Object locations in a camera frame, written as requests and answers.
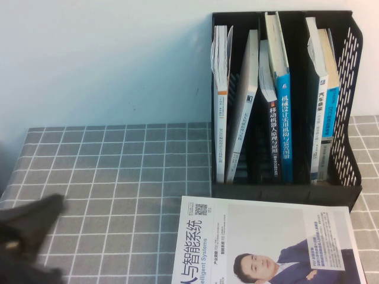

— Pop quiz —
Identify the blue grey Billion Dollar book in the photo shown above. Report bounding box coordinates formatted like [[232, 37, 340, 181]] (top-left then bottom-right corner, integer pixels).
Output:
[[317, 28, 341, 182]]

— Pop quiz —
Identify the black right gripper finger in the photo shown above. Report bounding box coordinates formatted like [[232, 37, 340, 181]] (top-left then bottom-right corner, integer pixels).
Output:
[[0, 251, 68, 284]]

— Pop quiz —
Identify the grey checked tablecloth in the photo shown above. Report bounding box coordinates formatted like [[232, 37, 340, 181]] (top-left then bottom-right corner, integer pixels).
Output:
[[0, 115, 379, 284]]

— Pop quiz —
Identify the white intelligent systems magazine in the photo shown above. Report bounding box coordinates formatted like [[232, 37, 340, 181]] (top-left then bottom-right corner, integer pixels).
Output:
[[171, 195, 368, 284]]

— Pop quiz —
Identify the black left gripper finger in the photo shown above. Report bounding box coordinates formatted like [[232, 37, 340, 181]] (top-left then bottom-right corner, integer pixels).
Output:
[[0, 193, 66, 255]]

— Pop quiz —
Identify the black mesh book stand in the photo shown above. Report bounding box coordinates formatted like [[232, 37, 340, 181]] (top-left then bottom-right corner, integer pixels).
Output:
[[210, 10, 368, 209]]

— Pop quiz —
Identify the white book orange spine mark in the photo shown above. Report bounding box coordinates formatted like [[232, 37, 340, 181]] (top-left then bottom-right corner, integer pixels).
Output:
[[210, 25, 234, 183]]

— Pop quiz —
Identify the white spine car suspension book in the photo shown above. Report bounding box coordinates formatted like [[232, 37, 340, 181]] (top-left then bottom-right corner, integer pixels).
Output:
[[304, 17, 329, 178]]

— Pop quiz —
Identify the black spine robotics book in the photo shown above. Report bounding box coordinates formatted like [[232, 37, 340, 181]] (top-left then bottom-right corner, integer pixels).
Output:
[[258, 39, 281, 180]]

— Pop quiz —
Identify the grey white thin book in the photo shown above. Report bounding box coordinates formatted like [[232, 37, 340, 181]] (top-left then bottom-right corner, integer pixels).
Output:
[[224, 29, 259, 183]]

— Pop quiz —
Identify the blue spine mechanical design book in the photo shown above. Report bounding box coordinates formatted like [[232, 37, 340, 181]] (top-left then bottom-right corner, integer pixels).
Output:
[[264, 11, 294, 183]]

